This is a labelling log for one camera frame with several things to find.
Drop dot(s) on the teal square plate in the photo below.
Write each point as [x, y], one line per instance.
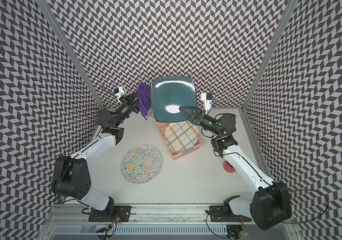
[168, 94]

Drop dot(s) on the red mug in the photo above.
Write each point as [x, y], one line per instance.
[228, 167]

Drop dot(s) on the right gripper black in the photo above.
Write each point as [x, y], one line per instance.
[199, 116]

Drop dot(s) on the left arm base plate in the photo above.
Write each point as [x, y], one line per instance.
[118, 213]

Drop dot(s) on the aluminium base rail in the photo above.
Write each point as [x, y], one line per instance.
[158, 222]

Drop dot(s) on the purple cloth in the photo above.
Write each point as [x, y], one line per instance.
[144, 99]

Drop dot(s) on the white plate coloured stripes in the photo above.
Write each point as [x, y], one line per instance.
[181, 136]

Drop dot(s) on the colourful squiggle round plate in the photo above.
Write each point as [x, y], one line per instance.
[141, 164]

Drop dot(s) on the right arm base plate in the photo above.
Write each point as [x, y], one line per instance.
[221, 213]

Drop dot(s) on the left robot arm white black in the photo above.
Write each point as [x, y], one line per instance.
[72, 177]

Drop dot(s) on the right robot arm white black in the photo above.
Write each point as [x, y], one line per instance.
[271, 202]

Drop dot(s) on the pink perforated basket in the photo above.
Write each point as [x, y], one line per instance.
[161, 129]

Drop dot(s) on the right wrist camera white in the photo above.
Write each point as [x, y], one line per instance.
[208, 100]

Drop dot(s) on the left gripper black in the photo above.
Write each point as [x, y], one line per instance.
[129, 101]

